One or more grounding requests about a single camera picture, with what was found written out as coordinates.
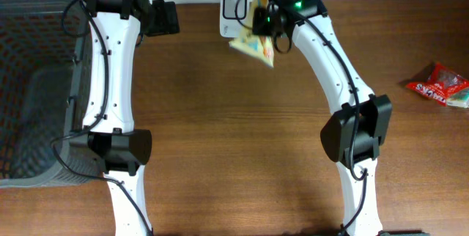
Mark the red snack packet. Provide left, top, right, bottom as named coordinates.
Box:
left=405, top=63, right=468, bottom=106

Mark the grey plastic basket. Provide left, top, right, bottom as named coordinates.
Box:
left=1, top=0, right=99, bottom=188

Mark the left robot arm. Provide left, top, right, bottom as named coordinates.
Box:
left=65, top=0, right=180, bottom=235

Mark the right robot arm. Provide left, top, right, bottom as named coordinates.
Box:
left=253, top=0, right=392, bottom=235

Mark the yellow wet wipes pack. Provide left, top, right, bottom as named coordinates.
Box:
left=229, top=0, right=275, bottom=68

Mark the teal tissue pack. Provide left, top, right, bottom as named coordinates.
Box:
left=447, top=88, right=468, bottom=108

